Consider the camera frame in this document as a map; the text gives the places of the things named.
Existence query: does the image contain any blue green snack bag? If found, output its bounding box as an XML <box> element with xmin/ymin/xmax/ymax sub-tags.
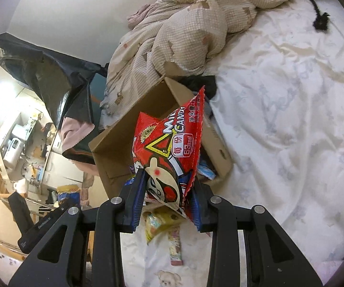
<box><xmin>197</xmin><ymin>149</ymin><xmax>220</xmax><ymax>181</ymax></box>

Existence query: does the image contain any pink fabric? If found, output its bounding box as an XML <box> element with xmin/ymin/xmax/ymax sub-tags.
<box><xmin>61</xmin><ymin>116</ymin><xmax>96</xmax><ymax>207</ymax></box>

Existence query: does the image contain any brown cardboard box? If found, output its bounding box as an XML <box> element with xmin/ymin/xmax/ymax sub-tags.
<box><xmin>88</xmin><ymin>76</ymin><xmax>234</xmax><ymax>198</ymax></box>

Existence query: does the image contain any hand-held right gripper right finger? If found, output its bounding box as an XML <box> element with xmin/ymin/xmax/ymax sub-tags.
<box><xmin>190</xmin><ymin>179</ymin><xmax>323</xmax><ymax>287</ymax></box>

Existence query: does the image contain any black cloth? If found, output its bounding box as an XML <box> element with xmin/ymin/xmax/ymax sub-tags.
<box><xmin>178</xmin><ymin>75</ymin><xmax>219</xmax><ymax>99</ymax></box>

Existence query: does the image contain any light pink cloth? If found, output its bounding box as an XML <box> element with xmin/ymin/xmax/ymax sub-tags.
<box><xmin>312</xmin><ymin>260</ymin><xmax>344</xmax><ymax>287</ymax></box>

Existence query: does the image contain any red cartoon candy bag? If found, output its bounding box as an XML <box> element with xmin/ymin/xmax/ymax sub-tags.
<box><xmin>132</xmin><ymin>85</ymin><xmax>205</xmax><ymax>231</ymax></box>

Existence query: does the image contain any blue yellow bag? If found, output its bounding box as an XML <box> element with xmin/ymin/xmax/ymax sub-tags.
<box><xmin>55</xmin><ymin>184</ymin><xmax>81</xmax><ymax>208</ymax></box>

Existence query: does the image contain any white floral bed sheet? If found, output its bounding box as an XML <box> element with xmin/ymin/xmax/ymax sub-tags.
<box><xmin>120</xmin><ymin>0</ymin><xmax>344</xmax><ymax>287</ymax></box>

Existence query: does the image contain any pink pillow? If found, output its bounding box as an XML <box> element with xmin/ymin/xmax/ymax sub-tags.
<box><xmin>127</xmin><ymin>4</ymin><xmax>151</xmax><ymax>30</ymax></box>

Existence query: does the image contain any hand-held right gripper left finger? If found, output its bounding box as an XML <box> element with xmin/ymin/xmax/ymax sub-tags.
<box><xmin>8</xmin><ymin>167</ymin><xmax>147</xmax><ymax>287</ymax></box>

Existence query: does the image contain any blue cookie bag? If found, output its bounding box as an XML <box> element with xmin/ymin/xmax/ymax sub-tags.
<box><xmin>124</xmin><ymin>163</ymin><xmax>138</xmax><ymax>187</ymax></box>

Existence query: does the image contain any yellow green snack bag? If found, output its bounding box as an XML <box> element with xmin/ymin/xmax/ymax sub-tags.
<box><xmin>142</xmin><ymin>208</ymin><xmax>187</xmax><ymax>244</ymax></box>

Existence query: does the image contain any beige checkered quilt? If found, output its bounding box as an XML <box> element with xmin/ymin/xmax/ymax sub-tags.
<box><xmin>99</xmin><ymin>0</ymin><xmax>296</xmax><ymax>129</ymax></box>

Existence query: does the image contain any pink stick packet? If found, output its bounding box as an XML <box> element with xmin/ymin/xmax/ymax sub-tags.
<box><xmin>167</xmin><ymin>226</ymin><xmax>184</xmax><ymax>266</ymax></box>

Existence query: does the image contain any black plastic bag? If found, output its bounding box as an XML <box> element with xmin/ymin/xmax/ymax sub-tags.
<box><xmin>0</xmin><ymin>33</ymin><xmax>108</xmax><ymax>165</ymax></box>

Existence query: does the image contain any white rice cooker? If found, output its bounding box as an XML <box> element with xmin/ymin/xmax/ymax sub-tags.
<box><xmin>2</xmin><ymin>138</ymin><xmax>26</xmax><ymax>168</ymax></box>

